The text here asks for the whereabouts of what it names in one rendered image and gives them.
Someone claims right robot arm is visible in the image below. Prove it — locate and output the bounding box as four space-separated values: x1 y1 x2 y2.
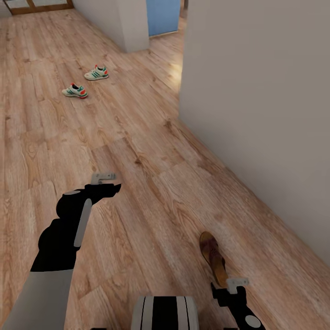
210 277 265 330

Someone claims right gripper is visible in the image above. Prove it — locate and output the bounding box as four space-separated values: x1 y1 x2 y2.
210 283 247 315

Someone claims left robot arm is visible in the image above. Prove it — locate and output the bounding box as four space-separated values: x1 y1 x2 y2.
1 172 121 330

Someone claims gym shoe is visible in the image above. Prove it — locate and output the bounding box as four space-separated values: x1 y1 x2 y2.
62 83 88 99
84 65 109 80

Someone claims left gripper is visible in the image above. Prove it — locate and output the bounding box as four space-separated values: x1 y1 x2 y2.
84 183 121 202

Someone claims sandal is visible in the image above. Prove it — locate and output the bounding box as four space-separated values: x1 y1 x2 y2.
199 231 229 288

